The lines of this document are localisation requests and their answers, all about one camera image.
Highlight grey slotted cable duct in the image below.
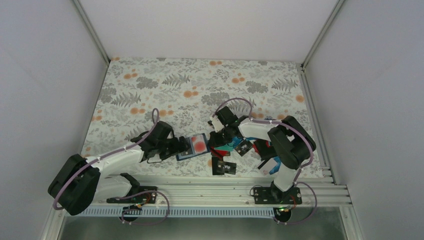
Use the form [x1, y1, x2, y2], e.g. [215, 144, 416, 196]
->
[78, 206, 274, 219]

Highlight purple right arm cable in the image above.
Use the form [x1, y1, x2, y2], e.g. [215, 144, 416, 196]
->
[211, 97, 316, 183]

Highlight aluminium rail frame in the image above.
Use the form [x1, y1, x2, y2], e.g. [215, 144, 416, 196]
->
[135, 174, 352, 207]

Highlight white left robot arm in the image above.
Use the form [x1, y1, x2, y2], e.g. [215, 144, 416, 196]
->
[47, 121, 190, 216]

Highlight black patterned card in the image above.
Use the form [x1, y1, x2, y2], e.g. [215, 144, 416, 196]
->
[234, 139, 253, 157]

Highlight dark blue card holder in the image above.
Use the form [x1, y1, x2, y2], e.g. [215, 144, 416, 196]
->
[176, 133, 210, 161]

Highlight black card lower pile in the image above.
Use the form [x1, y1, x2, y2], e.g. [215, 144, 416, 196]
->
[211, 157, 237, 176]

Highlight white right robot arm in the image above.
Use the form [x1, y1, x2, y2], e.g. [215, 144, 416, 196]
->
[208, 114, 317, 204]

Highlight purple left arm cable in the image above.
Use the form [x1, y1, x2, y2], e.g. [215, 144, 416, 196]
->
[52, 108, 161, 211]

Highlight white card right pile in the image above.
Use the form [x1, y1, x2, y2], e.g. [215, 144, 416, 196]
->
[258, 158, 278, 176]

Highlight white floral VIP card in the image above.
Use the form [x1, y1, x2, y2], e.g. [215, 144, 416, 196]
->
[191, 134, 208, 155]

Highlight blue card right pile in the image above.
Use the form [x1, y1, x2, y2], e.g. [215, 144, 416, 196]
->
[268, 157, 281, 175]

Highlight black logo card with chip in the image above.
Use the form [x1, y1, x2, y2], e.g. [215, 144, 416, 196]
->
[177, 147, 193, 159]

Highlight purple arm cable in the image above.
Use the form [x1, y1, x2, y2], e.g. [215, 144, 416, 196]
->
[52, 108, 161, 211]
[211, 97, 316, 183]

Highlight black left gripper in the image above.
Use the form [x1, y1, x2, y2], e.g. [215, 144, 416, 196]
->
[156, 136, 190, 160]

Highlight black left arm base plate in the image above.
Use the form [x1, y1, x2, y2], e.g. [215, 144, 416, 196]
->
[106, 186, 158, 204]

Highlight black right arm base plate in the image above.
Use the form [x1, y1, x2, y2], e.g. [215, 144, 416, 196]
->
[251, 186, 303, 205]

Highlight floral patterned table mat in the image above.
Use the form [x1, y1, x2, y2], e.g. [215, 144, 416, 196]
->
[81, 57, 313, 157]

